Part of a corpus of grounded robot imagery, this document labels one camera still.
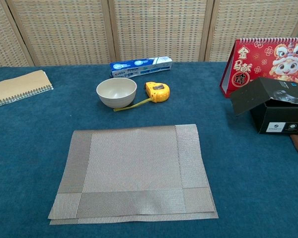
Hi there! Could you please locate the blue white toothpaste box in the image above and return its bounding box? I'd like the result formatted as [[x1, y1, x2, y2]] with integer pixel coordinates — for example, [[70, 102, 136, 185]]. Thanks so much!
[[109, 56, 173, 79]]

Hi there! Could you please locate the blue tablecloth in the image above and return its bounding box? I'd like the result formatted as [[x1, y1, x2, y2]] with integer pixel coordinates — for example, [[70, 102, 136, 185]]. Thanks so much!
[[0, 61, 298, 238]]

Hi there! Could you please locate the brown woven placemat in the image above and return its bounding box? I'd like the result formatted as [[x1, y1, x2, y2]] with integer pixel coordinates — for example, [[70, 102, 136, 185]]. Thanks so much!
[[48, 123, 219, 226]]

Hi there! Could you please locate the black cardboard box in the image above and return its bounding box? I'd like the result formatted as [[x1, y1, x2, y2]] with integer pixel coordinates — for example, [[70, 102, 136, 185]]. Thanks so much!
[[229, 76, 298, 135]]

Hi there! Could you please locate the beige bowl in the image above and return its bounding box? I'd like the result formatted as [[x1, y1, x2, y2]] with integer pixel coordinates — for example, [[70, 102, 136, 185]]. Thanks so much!
[[96, 77, 138, 109]]

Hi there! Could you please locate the tan spiral notebook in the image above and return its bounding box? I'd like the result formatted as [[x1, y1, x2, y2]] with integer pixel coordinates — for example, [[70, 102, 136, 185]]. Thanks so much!
[[0, 69, 54, 109]]

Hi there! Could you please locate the woven rattan folding screen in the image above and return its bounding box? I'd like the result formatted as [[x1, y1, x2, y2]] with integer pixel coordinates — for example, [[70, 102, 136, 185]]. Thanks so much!
[[0, 0, 298, 71]]

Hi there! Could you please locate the red desk calendar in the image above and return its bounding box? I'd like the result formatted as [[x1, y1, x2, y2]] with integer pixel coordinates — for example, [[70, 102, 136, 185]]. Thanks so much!
[[219, 37, 298, 99]]

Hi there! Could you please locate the yellow tape measure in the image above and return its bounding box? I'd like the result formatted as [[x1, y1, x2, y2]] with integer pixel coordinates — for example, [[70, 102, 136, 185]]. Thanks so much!
[[113, 81, 170, 112]]

